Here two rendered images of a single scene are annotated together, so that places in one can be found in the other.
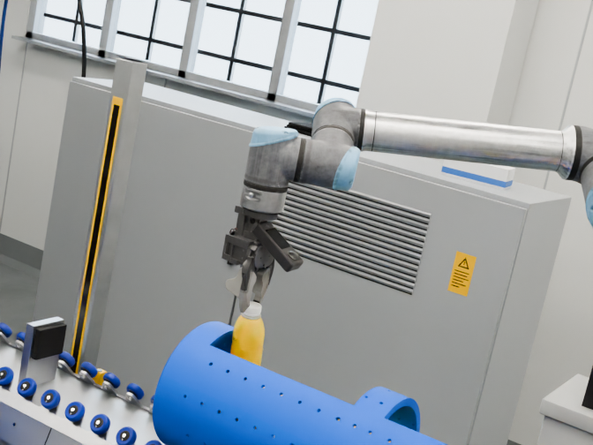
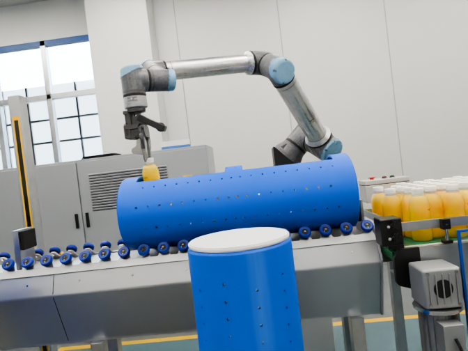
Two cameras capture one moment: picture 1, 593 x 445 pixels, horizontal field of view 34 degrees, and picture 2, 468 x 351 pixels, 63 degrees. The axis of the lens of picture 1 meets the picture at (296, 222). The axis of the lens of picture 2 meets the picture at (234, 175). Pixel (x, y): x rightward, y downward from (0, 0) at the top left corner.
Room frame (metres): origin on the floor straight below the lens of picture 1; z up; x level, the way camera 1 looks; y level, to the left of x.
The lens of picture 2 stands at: (0.43, 0.44, 1.22)
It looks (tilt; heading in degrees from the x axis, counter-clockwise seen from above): 1 degrees down; 334
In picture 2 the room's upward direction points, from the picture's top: 7 degrees counter-clockwise
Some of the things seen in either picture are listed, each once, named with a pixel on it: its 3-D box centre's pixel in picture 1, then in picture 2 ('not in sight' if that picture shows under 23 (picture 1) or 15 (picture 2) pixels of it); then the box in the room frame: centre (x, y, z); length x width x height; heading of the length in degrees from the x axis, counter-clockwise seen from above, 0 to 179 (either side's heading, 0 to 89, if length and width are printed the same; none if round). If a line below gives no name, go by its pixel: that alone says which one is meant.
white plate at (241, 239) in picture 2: not in sight; (238, 238); (1.38, -0.02, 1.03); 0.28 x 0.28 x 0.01
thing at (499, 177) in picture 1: (478, 170); (175, 145); (3.61, -0.62, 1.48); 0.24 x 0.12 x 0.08; 68
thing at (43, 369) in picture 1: (43, 352); (26, 247); (2.21, 0.53, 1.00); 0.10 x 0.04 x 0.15; 151
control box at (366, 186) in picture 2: not in sight; (384, 189); (1.71, -0.96, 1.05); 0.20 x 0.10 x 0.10; 61
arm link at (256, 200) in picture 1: (261, 199); (135, 103); (1.95, 0.08, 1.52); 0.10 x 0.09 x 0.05; 151
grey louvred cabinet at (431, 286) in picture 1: (266, 298); (98, 242); (4.03, 0.06, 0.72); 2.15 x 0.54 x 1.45; 60
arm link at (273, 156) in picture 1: (272, 157); (133, 81); (1.95, 0.07, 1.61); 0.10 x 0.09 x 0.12; 93
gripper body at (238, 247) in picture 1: (252, 237); (136, 125); (1.96, 0.08, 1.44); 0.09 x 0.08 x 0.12; 61
